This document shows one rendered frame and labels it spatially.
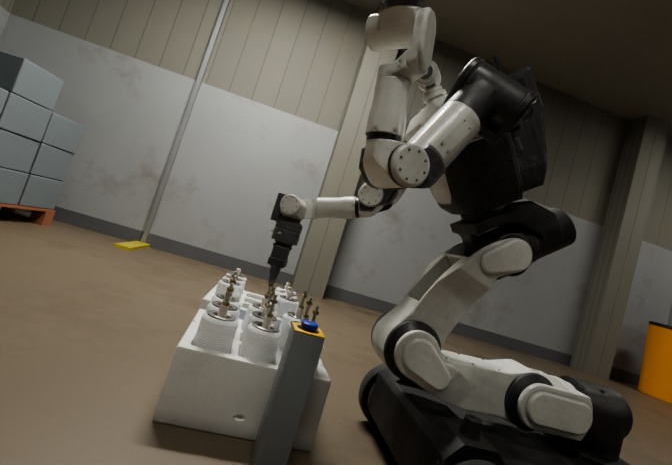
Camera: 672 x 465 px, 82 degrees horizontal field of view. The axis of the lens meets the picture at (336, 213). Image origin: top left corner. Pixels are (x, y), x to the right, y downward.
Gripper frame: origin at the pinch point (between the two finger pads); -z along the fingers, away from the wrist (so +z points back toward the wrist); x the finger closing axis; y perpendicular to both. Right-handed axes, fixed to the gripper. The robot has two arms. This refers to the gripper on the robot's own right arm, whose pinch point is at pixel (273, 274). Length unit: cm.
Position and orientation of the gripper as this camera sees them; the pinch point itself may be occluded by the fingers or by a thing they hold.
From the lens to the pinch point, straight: 129.6
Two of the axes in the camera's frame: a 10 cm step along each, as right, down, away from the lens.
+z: 2.9, -9.5, 0.8
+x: -0.4, 0.7, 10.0
